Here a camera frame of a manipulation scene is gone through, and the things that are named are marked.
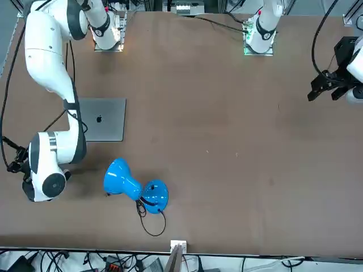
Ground black lamp cable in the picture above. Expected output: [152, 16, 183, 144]
[134, 198, 167, 237]

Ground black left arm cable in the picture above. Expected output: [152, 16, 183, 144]
[311, 0, 341, 77]

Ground aluminium frame post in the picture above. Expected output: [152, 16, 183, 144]
[164, 239, 189, 272]

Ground grey equipment box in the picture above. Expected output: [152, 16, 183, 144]
[175, 0, 205, 15]

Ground orange black power strip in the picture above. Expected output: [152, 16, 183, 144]
[105, 256, 126, 272]

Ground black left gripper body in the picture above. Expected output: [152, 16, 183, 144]
[325, 36, 360, 83]

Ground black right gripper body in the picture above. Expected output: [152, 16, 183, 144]
[7, 146, 31, 182]

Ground silver laptop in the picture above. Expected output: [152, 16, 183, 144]
[76, 97, 128, 143]

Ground blue desk lamp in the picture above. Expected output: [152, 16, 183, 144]
[102, 157, 170, 215]

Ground black left arm base cables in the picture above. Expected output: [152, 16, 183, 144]
[194, 14, 248, 32]

